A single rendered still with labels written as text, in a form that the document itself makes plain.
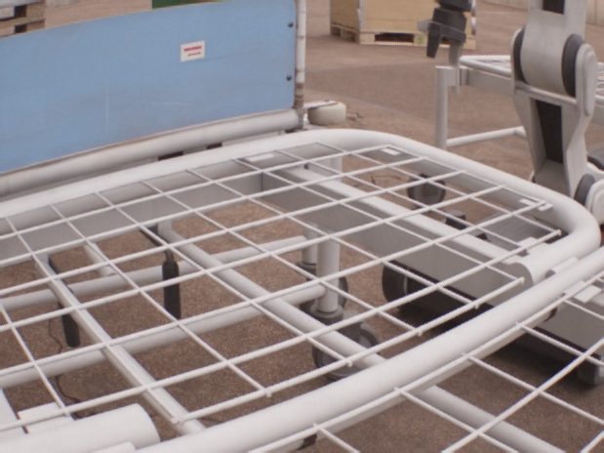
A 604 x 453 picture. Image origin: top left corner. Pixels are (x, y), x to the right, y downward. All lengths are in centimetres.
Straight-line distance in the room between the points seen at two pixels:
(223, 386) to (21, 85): 76
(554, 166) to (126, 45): 98
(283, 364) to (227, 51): 67
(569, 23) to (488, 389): 76
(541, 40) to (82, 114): 91
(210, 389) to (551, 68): 91
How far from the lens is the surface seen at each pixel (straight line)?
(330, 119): 121
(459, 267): 90
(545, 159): 163
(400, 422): 133
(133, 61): 102
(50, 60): 96
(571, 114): 147
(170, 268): 105
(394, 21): 652
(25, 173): 98
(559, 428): 134
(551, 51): 145
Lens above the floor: 78
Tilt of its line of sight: 21 degrees down
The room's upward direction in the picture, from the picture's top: 1 degrees clockwise
